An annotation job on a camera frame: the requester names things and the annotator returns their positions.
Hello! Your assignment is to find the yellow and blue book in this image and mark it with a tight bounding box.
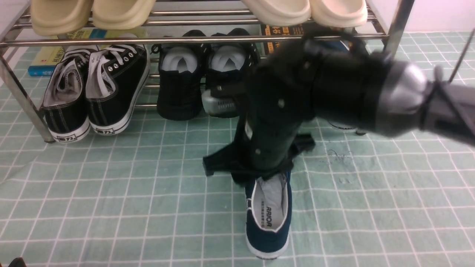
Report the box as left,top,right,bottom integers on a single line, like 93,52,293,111
27,28,148,77

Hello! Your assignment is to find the khaki slipper right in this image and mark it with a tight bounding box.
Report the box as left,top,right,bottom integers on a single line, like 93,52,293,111
92,0,156,30

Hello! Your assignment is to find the black knit shoe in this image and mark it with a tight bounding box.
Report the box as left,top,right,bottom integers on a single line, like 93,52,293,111
151,43,211,121
204,42,260,100

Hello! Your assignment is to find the navy slip-on shoe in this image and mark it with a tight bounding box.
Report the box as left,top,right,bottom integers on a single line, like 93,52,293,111
245,172,292,260
327,121,358,132

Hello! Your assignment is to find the cream slipper right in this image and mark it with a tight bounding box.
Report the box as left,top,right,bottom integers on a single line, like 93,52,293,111
310,0,368,28

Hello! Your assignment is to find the black book with yellow text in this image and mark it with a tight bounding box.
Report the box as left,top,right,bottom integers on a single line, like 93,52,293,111
260,24,357,56

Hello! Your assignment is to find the steel shoe rack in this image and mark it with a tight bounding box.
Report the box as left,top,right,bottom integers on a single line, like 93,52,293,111
1,0,414,144

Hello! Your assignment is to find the black canvas sneaker right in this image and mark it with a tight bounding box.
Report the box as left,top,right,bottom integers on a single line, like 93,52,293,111
85,44,150,136

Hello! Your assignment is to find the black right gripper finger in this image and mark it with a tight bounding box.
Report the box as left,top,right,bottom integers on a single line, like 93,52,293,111
291,133,316,158

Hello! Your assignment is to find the black canvas sneaker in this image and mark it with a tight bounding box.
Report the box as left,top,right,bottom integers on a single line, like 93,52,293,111
41,45,99,143
85,44,150,136

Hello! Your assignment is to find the green checked floor cloth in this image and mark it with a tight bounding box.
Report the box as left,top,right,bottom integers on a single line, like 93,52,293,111
0,32,475,267

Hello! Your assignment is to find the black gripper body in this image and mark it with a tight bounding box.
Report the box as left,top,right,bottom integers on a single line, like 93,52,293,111
212,37,327,185

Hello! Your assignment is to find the black canvas sneaker left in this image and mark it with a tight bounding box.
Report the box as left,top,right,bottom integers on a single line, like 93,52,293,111
41,45,99,143

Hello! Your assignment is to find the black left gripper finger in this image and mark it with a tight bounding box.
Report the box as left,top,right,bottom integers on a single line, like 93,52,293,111
203,144,242,177

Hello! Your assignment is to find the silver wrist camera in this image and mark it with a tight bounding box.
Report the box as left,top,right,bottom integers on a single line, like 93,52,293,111
202,90,239,118

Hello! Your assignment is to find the black knit shoe left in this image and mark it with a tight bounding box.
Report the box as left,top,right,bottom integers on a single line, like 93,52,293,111
151,43,211,121

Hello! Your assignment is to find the black knit shoe right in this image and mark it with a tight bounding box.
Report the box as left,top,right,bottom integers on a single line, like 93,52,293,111
204,42,260,100

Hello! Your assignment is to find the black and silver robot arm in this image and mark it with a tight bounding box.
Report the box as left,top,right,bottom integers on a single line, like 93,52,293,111
203,33,474,184

